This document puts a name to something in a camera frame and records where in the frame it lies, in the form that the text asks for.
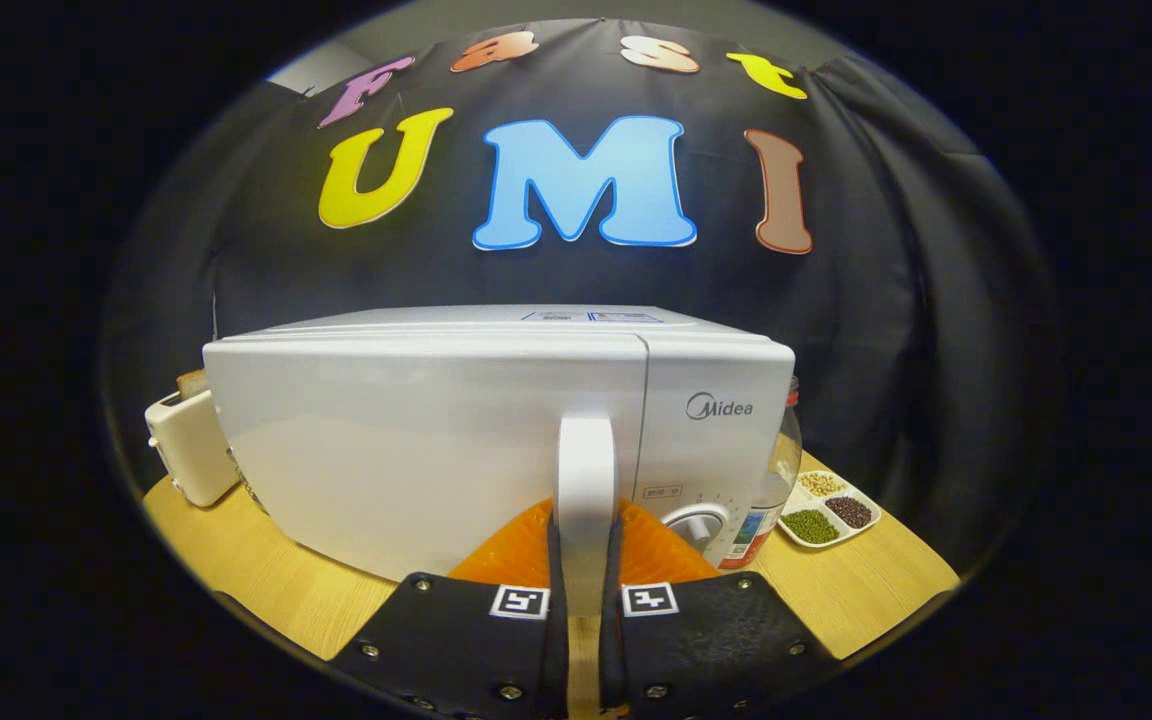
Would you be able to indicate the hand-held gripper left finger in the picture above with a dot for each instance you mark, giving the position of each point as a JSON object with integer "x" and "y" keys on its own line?
{"x": 556, "y": 650}

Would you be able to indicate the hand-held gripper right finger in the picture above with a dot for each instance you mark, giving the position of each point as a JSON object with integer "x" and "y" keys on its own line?
{"x": 614, "y": 650}

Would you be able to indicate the white divided bean dish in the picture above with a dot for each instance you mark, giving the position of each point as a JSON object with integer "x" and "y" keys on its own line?
{"x": 831, "y": 510}

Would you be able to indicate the white toaster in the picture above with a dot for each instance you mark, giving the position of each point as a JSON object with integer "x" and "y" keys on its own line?
{"x": 191, "y": 450}

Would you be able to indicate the brown toast slice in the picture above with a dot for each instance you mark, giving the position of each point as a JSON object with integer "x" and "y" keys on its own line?
{"x": 192, "y": 384}

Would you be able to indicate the clear plastic water bottle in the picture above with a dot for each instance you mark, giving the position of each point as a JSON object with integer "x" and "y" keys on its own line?
{"x": 771, "y": 490}

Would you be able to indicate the white microwave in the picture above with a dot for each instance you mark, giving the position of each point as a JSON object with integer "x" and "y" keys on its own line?
{"x": 386, "y": 450}

